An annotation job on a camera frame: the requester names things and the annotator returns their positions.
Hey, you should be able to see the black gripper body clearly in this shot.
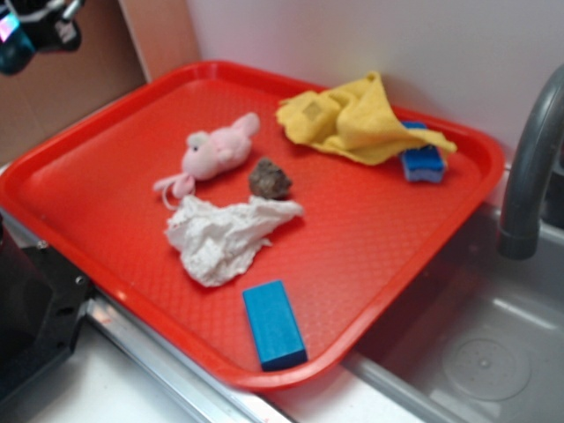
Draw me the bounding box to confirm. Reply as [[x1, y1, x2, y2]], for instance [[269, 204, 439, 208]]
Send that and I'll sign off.
[[1, 0, 85, 53]]

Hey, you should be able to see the dark green plastic pickle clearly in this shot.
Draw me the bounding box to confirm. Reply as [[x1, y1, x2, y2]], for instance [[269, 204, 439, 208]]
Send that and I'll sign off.
[[1, 27, 35, 76]]

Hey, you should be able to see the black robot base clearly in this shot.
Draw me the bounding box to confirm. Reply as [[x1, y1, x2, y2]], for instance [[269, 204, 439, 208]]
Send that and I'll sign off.
[[1, 225, 93, 405]]

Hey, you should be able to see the brown cardboard panel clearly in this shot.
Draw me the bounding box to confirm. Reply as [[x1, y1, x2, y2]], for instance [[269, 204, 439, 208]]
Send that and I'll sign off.
[[1, 1, 200, 164]]

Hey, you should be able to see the red plastic tray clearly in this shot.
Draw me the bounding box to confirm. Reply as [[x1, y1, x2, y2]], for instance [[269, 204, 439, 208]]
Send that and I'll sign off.
[[1, 62, 505, 391]]

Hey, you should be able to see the pink plush bunny toy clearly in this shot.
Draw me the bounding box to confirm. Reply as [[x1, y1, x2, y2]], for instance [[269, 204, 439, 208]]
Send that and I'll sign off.
[[152, 112, 260, 211]]

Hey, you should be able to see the brown rock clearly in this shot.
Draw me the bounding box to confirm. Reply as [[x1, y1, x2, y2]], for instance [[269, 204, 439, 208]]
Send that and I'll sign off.
[[248, 157, 293, 200]]

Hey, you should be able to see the crumpled white paper towel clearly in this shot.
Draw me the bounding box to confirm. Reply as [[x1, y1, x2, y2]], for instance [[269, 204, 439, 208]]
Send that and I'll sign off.
[[165, 196, 304, 287]]

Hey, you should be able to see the yellow cloth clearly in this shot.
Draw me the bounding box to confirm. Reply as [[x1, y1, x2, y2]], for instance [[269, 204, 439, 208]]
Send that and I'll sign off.
[[276, 71, 457, 166]]

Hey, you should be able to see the blue rectangular block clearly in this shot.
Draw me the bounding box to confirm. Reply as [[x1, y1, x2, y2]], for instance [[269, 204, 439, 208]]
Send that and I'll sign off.
[[242, 280, 308, 372]]

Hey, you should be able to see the blue sponge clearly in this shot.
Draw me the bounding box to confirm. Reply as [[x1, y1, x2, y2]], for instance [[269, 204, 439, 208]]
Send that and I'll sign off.
[[399, 144, 446, 183]]

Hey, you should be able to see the grey faucet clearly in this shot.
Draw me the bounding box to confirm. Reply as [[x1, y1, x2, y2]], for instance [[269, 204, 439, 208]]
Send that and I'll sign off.
[[497, 67, 563, 260]]

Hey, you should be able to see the grey sink basin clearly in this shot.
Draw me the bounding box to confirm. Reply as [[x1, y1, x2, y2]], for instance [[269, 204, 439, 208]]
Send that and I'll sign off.
[[344, 184, 563, 422]]

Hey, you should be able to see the round sink drain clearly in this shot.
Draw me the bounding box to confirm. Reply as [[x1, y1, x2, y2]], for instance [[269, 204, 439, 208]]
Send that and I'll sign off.
[[442, 335, 531, 402]]

